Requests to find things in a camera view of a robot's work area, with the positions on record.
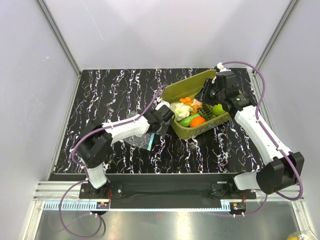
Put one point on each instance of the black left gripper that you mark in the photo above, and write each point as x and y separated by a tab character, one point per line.
153	112

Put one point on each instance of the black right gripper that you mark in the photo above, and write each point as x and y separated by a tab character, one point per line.
202	95

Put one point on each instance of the pink toy food piece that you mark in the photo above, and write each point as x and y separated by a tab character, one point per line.
196	102

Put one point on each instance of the olive green plastic bin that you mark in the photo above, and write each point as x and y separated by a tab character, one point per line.
189	87

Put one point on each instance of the green toy apple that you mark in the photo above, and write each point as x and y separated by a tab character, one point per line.
218	110

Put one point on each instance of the clear zip top bag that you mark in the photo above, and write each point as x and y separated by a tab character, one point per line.
145	141

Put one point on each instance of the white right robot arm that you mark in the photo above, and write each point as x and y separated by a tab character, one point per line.
282	167

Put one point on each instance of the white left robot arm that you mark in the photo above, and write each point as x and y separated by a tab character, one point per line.
93	144

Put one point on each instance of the orange toy carrot pieces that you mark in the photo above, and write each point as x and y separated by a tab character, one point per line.
188	101

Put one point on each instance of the white toy cauliflower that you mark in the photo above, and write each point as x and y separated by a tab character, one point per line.
180	110

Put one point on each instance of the green toy cucumber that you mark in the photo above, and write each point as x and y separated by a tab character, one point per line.
187	121

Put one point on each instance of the orange toy fruit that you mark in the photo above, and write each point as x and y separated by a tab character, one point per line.
197	121

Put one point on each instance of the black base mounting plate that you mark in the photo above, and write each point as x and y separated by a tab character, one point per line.
165	191

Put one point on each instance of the yellow object at corner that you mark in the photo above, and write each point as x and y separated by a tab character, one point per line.
301	236

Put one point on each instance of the aluminium frame rail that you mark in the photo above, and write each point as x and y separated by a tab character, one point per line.
65	196

